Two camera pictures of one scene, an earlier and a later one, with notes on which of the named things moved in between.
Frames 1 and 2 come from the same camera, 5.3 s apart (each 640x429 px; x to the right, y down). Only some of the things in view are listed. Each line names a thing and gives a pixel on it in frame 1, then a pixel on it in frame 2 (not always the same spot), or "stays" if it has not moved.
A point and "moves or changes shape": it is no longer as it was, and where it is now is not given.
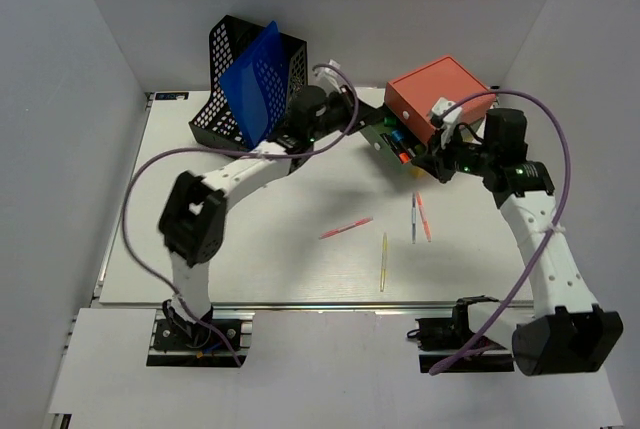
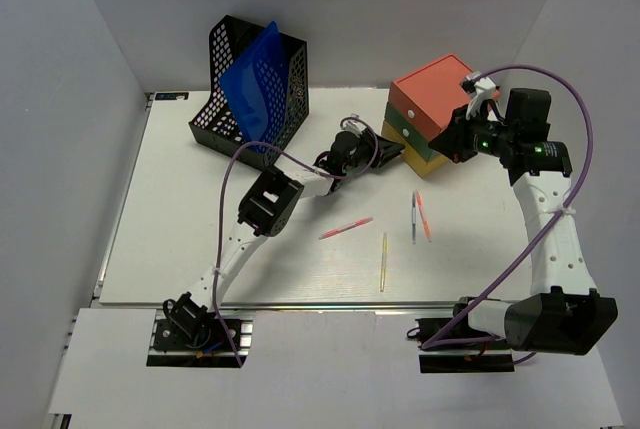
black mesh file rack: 215,122 stays
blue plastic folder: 256,83 stays
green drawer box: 401,145 moves or changes shape
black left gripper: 344,99 → 387,152
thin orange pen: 423,216 stays
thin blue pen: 413,218 stays
